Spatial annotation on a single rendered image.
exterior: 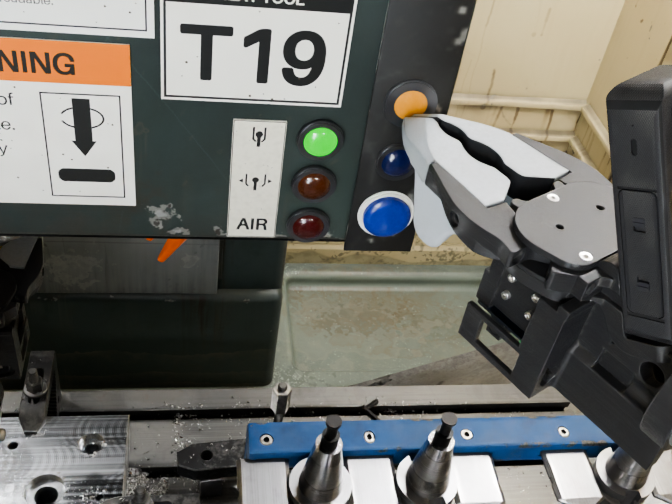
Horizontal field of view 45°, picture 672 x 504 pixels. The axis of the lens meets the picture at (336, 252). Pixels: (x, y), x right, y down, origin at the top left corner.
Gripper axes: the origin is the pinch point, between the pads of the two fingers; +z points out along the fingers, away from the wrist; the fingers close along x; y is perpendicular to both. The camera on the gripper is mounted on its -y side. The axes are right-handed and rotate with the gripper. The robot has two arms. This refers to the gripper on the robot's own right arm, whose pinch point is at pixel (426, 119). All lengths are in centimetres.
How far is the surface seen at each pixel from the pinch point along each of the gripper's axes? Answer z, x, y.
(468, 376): 32, 67, 97
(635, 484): -12, 31, 46
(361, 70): 3.3, -2.3, -1.8
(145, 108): 9.1, -12.2, 1.2
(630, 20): 51, 111, 39
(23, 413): 45, -13, 69
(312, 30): 4.7, -4.9, -4.1
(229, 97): 6.7, -8.5, 0.2
